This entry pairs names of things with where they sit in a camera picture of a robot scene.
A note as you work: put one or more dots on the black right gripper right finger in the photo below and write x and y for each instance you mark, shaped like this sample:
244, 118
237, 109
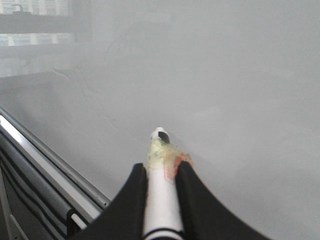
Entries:
204, 217

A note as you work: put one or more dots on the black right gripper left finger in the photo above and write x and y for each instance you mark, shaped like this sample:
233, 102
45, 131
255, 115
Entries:
124, 216

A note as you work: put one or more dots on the white marker with red magnet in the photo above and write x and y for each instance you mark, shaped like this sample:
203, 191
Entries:
162, 215

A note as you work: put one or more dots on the white whiteboard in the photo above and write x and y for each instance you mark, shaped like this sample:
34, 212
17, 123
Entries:
235, 83

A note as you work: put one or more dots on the white horizontal rod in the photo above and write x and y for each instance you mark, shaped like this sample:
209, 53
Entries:
78, 221

